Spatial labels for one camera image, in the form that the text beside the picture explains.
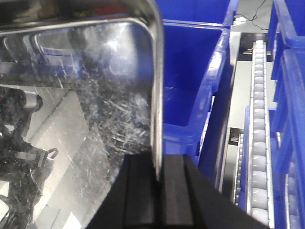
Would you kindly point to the silver metal tray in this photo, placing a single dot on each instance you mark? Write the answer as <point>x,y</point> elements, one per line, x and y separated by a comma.
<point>80,107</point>

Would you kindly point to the blue bin lower right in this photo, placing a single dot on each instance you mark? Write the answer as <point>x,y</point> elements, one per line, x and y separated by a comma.
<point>289,122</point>

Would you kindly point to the blue bin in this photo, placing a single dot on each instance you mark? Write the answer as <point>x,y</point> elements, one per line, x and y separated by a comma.
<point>289,122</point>
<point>194,60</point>

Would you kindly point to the white roller conveyor track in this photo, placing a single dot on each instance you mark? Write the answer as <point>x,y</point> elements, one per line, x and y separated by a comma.
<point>259,183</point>

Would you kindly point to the metal lane divider rail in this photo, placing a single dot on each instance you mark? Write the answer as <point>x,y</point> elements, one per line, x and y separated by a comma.
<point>223,106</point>

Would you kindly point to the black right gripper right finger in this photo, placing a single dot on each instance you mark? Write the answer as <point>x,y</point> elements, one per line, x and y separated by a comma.
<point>189,200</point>

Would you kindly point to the blue bin lower centre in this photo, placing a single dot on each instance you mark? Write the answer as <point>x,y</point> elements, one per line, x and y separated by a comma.
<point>194,60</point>

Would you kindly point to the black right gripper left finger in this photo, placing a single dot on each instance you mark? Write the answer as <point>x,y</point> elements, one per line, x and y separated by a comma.
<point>132,200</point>

